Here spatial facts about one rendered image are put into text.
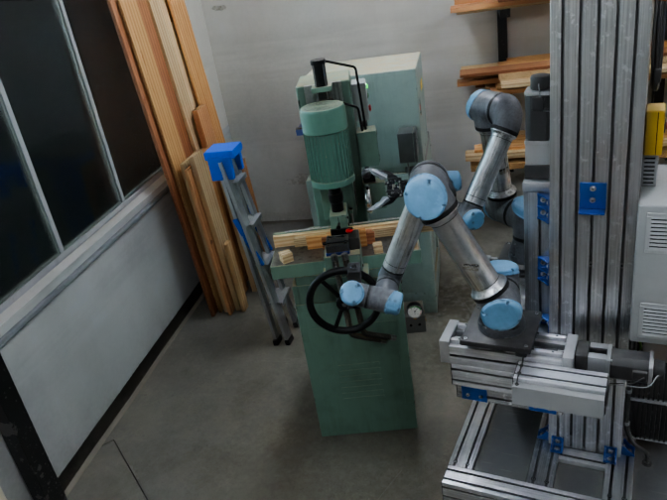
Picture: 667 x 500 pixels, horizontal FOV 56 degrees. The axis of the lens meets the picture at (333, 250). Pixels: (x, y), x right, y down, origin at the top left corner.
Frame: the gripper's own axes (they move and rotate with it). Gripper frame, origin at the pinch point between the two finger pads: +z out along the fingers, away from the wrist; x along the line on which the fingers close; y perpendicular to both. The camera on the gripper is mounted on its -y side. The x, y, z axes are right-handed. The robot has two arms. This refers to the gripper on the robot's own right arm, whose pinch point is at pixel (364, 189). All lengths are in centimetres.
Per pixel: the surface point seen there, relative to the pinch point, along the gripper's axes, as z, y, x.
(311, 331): 29, -18, 58
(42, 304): 143, -18, 35
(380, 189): -5.9, -33.2, 2.5
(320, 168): 16.3, -5.4, -9.8
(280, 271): 37.0, -8.6, 29.2
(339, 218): 11.5, -15.0, 11.2
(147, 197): 129, -120, -2
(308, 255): 25.9, -14.1, 24.7
